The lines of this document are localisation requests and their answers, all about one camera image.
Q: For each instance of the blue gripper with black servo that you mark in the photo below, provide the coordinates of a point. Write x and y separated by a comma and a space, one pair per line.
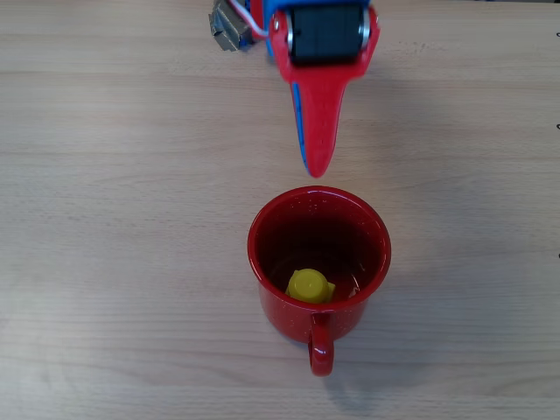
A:
325, 35

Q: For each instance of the yellow toy building block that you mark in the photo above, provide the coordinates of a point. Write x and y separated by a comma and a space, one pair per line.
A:
310, 286

